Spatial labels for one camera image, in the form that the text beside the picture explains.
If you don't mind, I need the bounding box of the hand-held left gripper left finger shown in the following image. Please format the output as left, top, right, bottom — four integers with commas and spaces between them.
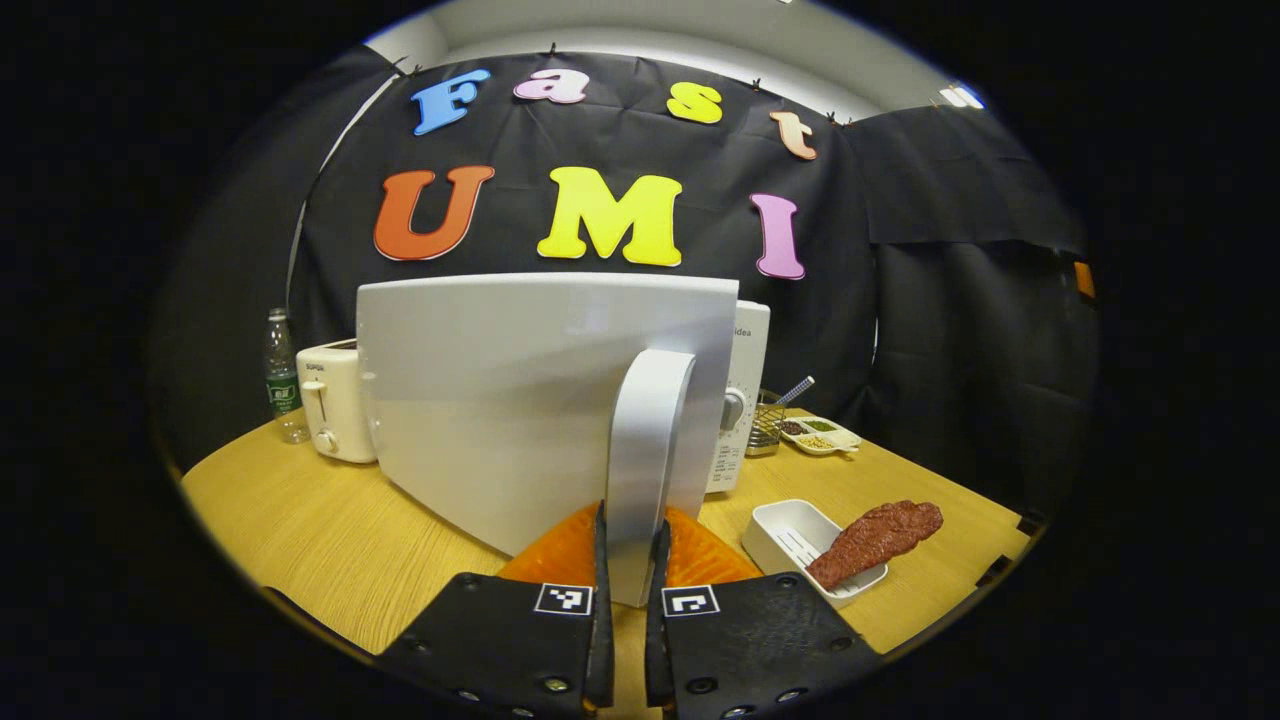
378, 500, 615, 720

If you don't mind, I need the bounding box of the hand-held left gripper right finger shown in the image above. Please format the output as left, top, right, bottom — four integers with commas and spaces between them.
645, 505, 886, 720

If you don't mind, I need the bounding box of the white microwave oven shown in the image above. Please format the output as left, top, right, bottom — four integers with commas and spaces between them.
355, 272, 771, 609

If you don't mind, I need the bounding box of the white rectangular plastic tray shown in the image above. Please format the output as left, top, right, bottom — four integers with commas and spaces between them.
741, 499, 889, 609

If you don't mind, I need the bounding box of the white divided seasoning dish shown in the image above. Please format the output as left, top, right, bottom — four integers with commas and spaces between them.
778, 415, 863, 457

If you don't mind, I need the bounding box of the white toaster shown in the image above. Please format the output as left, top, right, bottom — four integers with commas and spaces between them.
296, 338, 378, 464

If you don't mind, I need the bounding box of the clear water bottle green label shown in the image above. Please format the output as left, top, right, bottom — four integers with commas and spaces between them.
264, 308, 311, 445

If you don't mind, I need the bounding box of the black backdrop cloth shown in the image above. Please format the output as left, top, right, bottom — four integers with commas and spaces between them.
150, 45, 1101, 521

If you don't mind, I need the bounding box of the wire mesh utensil basket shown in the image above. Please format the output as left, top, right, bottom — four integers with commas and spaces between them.
745, 390, 786, 459

